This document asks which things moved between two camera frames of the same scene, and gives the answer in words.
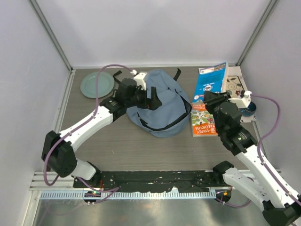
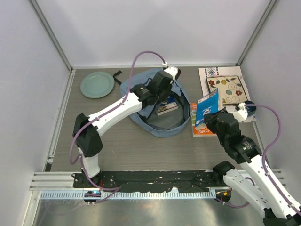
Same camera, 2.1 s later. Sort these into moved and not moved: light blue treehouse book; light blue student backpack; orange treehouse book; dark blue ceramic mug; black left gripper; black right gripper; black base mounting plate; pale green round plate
Moved: light blue student backpack; light blue treehouse book; black left gripper; black right gripper
Not moved: dark blue ceramic mug; pale green round plate; black base mounting plate; orange treehouse book
